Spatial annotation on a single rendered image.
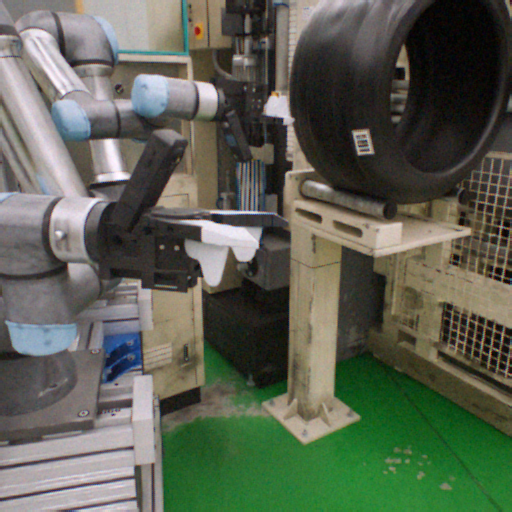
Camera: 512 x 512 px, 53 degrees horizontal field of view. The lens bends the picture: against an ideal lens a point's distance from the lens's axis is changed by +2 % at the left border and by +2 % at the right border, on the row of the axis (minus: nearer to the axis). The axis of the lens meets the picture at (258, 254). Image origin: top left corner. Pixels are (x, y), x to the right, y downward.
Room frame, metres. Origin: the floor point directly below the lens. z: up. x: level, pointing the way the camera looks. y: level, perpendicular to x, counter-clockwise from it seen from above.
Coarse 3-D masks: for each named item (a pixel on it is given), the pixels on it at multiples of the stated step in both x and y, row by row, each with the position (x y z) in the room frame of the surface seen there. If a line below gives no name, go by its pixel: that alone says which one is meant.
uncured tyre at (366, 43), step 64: (320, 0) 1.39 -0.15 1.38; (384, 0) 1.20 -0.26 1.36; (448, 0) 1.52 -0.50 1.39; (320, 64) 1.25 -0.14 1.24; (384, 64) 1.17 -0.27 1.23; (448, 64) 1.61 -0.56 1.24; (320, 128) 1.25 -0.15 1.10; (384, 128) 1.17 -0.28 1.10; (448, 128) 1.57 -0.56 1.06; (384, 192) 1.24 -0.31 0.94
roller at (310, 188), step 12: (312, 192) 1.45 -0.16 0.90; (324, 192) 1.41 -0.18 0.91; (336, 192) 1.37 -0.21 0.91; (348, 192) 1.34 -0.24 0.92; (336, 204) 1.38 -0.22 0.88; (348, 204) 1.32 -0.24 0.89; (360, 204) 1.28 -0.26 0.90; (372, 204) 1.25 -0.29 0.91; (384, 204) 1.22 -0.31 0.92; (384, 216) 1.22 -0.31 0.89
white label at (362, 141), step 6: (354, 132) 1.17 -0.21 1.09; (360, 132) 1.16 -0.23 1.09; (366, 132) 1.15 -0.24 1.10; (354, 138) 1.17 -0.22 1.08; (360, 138) 1.16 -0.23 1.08; (366, 138) 1.15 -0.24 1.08; (360, 144) 1.17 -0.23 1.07; (366, 144) 1.16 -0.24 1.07; (372, 144) 1.15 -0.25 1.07; (360, 150) 1.17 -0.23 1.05; (366, 150) 1.16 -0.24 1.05; (372, 150) 1.16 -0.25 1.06
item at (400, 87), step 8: (400, 80) 1.91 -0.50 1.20; (408, 80) 1.93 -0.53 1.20; (392, 88) 1.87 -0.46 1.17; (400, 88) 1.84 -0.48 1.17; (392, 96) 1.85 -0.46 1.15; (400, 96) 1.82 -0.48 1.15; (392, 104) 1.88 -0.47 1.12; (400, 104) 1.84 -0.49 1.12; (392, 112) 1.87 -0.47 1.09; (400, 112) 1.84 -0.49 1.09; (392, 120) 1.84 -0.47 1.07
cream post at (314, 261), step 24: (312, 0) 1.60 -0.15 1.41; (312, 168) 1.58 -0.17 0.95; (312, 240) 1.57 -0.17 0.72; (312, 264) 1.57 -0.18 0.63; (336, 264) 1.62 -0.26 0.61; (312, 288) 1.57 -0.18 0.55; (336, 288) 1.62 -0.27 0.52; (312, 312) 1.57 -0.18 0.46; (336, 312) 1.63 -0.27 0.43; (312, 336) 1.57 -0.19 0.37; (288, 360) 1.67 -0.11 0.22; (312, 360) 1.57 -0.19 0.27; (288, 384) 1.66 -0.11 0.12; (312, 384) 1.57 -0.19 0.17; (312, 408) 1.58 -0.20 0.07
